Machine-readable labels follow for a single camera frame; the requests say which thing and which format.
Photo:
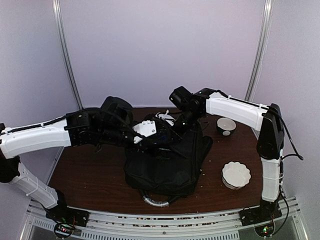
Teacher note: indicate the black student bag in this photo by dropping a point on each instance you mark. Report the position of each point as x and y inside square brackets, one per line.
[164, 174]

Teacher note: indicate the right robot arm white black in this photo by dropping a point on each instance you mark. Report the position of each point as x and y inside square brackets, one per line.
[262, 118]

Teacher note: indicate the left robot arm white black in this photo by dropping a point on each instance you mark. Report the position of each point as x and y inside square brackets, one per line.
[109, 124]

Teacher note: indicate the dark bowl white inside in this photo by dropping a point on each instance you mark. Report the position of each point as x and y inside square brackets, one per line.
[225, 126]

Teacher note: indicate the white scalloped dish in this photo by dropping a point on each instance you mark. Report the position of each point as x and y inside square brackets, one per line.
[235, 175]

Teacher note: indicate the aluminium front rail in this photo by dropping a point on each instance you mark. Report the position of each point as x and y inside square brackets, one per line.
[219, 225]

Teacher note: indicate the left aluminium wall post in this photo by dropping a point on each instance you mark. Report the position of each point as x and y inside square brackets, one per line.
[65, 52]

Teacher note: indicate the aluminium wall post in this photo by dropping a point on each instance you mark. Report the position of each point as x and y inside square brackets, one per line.
[260, 51]
[65, 52]

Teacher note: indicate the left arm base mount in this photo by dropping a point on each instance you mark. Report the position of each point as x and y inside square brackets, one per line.
[66, 222]

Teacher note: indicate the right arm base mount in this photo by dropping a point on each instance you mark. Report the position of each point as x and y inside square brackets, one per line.
[262, 219]

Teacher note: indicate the right aluminium wall post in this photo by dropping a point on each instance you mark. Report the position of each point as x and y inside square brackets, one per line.
[260, 51]

